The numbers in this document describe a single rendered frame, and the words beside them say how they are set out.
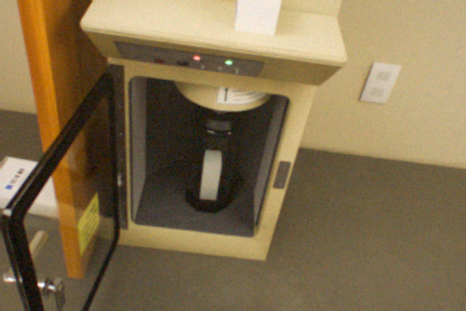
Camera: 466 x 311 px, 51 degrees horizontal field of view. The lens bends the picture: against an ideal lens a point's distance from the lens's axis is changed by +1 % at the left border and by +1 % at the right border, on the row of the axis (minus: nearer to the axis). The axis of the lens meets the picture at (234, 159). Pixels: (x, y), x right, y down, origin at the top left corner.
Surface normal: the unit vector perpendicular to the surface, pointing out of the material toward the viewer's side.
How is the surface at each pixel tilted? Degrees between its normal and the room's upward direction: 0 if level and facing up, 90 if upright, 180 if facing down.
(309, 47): 0
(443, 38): 90
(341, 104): 90
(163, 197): 0
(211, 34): 0
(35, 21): 90
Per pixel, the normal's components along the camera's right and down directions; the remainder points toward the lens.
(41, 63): -0.04, 0.67
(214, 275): 0.13, -0.74
